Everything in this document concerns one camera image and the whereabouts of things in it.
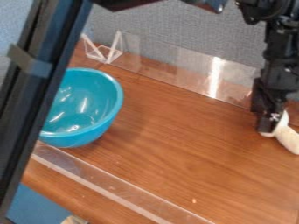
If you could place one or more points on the blue plastic bowl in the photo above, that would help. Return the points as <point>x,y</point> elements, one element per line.
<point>85,109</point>

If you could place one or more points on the clear acrylic back barrier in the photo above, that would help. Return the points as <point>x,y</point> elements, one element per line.
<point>205,74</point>

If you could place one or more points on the brown white plush mushroom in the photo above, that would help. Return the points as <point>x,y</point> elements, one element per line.
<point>284,133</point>

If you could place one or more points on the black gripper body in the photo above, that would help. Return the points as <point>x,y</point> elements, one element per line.
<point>277,82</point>

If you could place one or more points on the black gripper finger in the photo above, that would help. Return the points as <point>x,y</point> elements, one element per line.
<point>269,116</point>

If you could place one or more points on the clear acrylic barrier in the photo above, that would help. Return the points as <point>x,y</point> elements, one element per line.
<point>129,195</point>
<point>205,74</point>

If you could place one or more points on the clear acrylic front barrier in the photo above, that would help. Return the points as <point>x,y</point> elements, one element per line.
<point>129,195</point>

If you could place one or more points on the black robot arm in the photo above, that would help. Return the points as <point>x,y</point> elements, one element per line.
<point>281,16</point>

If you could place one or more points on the clear acrylic corner bracket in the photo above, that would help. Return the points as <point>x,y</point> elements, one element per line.
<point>105,54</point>

